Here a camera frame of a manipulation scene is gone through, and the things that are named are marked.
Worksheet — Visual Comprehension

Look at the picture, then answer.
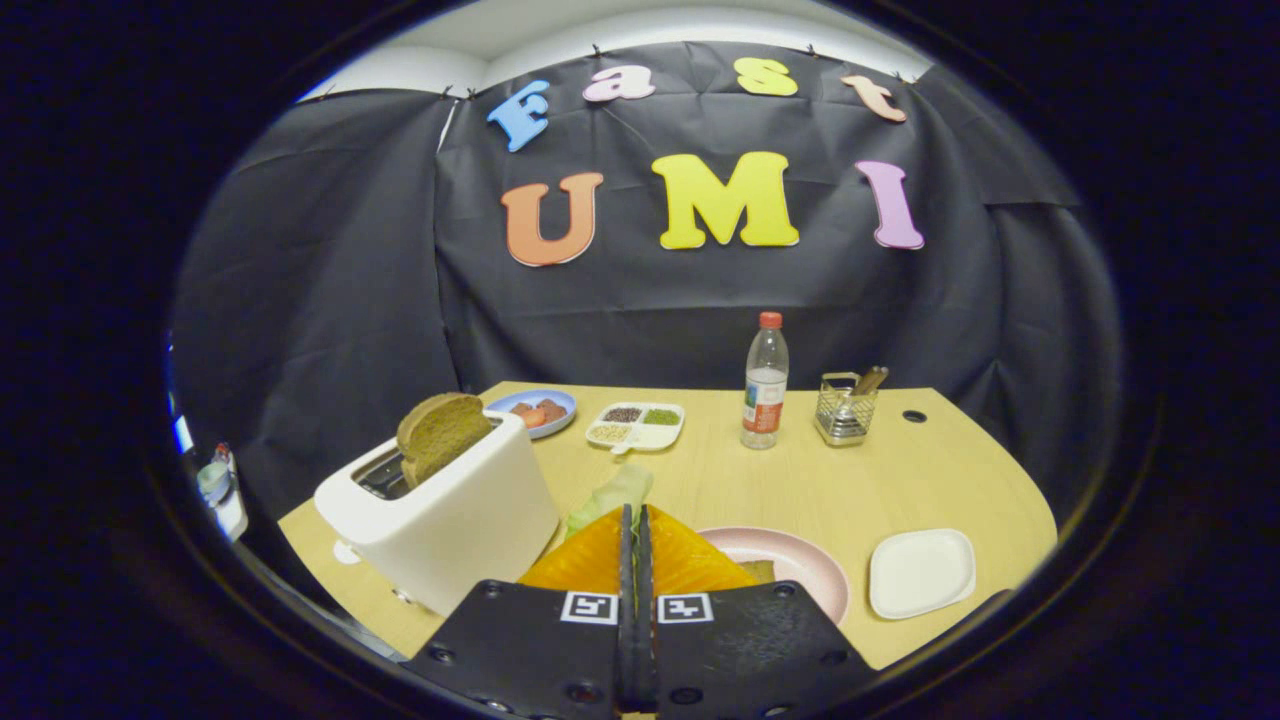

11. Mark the metal mesh utensil holder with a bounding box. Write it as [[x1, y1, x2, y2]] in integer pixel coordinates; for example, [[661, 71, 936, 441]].
[[813, 372, 881, 447]]

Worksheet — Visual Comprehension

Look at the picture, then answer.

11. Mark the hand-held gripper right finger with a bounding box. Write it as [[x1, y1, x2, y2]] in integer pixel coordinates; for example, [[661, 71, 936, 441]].
[[638, 505, 883, 720]]

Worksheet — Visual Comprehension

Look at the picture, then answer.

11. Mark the white square plate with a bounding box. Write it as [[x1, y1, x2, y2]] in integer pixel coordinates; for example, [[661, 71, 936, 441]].
[[868, 528, 977, 621]]

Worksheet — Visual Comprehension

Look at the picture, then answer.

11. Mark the white divided seed dish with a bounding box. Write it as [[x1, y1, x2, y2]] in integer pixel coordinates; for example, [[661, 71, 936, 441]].
[[585, 402, 687, 456]]

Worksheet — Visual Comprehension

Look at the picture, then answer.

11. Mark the clear bottle with red cap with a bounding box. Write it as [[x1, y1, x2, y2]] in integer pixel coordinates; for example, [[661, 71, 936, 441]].
[[741, 311, 790, 451]]

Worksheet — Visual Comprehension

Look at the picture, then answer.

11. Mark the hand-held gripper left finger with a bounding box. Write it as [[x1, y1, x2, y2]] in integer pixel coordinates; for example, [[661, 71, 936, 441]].
[[400, 503, 638, 720]]

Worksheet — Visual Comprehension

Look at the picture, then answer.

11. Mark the black backdrop cloth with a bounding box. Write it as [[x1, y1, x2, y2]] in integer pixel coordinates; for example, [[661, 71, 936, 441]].
[[170, 40, 1126, 591]]

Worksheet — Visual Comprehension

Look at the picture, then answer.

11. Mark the white toaster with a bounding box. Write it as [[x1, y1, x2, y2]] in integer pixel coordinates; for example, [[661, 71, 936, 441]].
[[314, 410, 561, 618]]

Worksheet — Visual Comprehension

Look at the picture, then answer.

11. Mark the brown toast slice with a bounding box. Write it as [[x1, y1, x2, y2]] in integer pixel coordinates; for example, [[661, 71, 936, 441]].
[[396, 392, 494, 489]]

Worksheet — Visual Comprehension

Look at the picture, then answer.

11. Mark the blue round plate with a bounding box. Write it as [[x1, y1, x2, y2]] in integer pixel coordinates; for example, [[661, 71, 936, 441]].
[[484, 389, 578, 441]]

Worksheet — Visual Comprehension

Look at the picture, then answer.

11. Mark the green lettuce leaf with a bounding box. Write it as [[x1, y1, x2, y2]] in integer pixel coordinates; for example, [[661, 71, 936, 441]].
[[565, 465, 654, 541]]

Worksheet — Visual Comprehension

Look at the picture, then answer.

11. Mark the pink round plate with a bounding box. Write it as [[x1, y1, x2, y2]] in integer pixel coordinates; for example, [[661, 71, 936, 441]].
[[698, 527, 851, 626]]

